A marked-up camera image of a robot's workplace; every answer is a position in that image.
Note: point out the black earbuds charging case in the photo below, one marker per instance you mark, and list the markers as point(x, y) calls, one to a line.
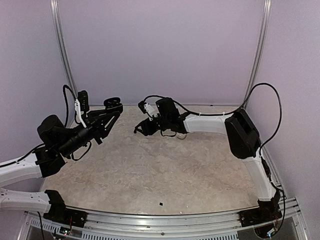
point(113, 102)

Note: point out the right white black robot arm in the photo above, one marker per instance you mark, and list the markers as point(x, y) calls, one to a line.
point(243, 138)

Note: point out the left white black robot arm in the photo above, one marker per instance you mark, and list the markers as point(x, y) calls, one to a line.
point(47, 159)

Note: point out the white earbuds charging case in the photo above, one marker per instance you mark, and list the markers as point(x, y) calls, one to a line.
point(181, 136)

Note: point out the aluminium corner post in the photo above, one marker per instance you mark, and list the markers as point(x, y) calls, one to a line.
point(259, 48)
point(57, 23)

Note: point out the front aluminium rail frame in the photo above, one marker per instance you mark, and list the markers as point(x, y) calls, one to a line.
point(201, 198)

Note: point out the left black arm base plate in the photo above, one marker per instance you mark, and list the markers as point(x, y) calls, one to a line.
point(60, 213)

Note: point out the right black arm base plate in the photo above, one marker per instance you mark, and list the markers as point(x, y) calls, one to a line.
point(265, 212)

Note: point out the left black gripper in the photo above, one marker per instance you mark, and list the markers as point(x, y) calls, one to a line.
point(96, 127)

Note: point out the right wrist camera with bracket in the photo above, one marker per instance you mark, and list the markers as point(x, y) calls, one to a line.
point(146, 108)

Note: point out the left aluminium corner post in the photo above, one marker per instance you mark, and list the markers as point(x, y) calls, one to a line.
point(57, 23)

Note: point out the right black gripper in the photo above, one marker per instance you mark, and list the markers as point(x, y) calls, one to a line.
point(146, 126)

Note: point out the right aluminium corner post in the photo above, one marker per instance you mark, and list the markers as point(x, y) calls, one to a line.
point(259, 48)

